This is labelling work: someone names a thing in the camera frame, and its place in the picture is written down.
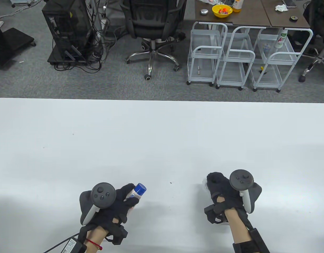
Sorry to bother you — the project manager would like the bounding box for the black white striped shoe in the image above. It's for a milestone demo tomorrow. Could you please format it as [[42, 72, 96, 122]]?
[[158, 36, 179, 44]]

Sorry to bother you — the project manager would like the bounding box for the black white left-hand controller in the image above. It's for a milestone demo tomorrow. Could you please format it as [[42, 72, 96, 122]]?
[[79, 182, 117, 226]]

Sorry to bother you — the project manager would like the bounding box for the black white right-hand controller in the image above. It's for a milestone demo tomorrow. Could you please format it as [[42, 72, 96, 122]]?
[[229, 169, 263, 214]]

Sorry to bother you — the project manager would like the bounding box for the person's left forearm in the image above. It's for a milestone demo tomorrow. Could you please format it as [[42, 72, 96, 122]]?
[[84, 226, 110, 253]]

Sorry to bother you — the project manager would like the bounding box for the black mesh office chair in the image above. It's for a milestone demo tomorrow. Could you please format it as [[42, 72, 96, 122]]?
[[120, 0, 188, 81]]

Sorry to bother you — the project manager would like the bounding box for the black cable bundle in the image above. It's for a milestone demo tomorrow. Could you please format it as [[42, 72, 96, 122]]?
[[53, 0, 118, 74]]

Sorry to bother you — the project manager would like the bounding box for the person's right forearm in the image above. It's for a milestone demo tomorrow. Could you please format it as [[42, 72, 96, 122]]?
[[225, 208, 254, 245]]

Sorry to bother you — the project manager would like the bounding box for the black computer tower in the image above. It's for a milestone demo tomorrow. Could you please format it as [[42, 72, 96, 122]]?
[[42, 0, 93, 64]]

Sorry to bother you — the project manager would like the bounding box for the yellow bowl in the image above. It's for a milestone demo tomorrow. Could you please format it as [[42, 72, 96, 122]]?
[[212, 4, 233, 18]]

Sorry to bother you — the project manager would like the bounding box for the white blue-capped hand cream tube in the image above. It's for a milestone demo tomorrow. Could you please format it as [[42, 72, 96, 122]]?
[[125, 183, 147, 201]]

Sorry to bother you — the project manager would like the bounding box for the black forearm strap box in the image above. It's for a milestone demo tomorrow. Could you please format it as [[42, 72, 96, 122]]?
[[232, 228, 271, 253]]

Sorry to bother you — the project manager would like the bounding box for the black rolling stand base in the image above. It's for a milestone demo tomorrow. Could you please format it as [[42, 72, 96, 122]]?
[[0, 18, 37, 70]]

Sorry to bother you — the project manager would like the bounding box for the person's left hand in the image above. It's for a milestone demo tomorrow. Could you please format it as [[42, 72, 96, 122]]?
[[84, 183, 140, 244]]

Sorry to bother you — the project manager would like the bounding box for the person's right hand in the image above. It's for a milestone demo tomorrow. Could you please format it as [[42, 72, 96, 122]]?
[[204, 172, 248, 224]]

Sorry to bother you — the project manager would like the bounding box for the black glove cable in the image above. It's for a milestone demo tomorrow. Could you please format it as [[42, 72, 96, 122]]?
[[42, 232, 81, 253]]

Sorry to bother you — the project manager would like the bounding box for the brown wooden desk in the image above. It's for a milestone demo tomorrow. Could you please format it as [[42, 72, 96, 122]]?
[[261, 0, 311, 29], [195, 0, 272, 28]]

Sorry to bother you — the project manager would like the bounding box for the red string bracelet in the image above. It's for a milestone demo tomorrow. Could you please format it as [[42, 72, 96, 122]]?
[[86, 239, 103, 251]]

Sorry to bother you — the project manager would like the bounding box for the black labelled adapter box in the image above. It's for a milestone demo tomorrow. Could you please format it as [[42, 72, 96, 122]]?
[[60, 237, 87, 253]]

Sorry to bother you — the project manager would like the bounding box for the black office chair with jacket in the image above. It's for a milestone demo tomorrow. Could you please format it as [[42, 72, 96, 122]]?
[[298, 0, 324, 82]]

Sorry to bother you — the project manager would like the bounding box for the white wire rolling cart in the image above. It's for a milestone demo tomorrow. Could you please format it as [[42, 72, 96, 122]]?
[[216, 26, 256, 91], [187, 21, 228, 86], [252, 27, 314, 93]]

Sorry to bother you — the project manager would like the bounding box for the white green-capped bottle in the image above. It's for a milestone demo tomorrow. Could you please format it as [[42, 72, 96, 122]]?
[[274, 28, 288, 49]]

